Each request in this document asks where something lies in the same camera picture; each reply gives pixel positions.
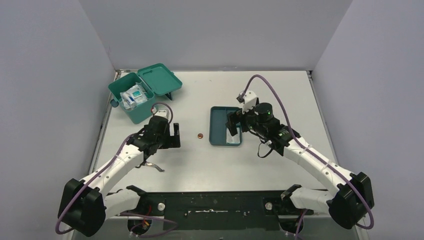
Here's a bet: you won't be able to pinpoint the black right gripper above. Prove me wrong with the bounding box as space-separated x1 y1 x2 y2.
227 103 269 136

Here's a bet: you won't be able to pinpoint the dark teal divided tray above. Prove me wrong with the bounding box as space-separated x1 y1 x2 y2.
209 106 243 147

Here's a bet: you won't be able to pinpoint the black handled bandage scissors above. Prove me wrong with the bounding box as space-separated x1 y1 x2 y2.
136 161 165 173

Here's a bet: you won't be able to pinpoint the teal medical gauze packet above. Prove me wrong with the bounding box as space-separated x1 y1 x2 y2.
128 84 148 105

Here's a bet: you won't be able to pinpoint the teal medicine kit box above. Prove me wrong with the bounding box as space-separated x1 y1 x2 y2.
108 63 183 124

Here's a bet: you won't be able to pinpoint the bandage strip pack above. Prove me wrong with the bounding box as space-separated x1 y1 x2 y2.
225 127 242 146

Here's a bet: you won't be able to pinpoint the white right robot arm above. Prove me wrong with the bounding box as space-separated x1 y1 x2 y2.
225 102 375 230

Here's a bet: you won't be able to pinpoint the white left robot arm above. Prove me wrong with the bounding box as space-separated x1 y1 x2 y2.
55 112 181 237

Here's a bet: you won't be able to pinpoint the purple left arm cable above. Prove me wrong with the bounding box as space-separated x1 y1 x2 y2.
54 102 180 239

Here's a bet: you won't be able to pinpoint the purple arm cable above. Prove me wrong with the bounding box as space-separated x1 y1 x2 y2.
236 74 375 240
54 102 180 239

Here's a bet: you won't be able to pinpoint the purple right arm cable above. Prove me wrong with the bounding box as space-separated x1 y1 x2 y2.
236 74 375 240

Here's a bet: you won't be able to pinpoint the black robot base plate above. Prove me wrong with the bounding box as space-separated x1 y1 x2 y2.
129 190 305 234

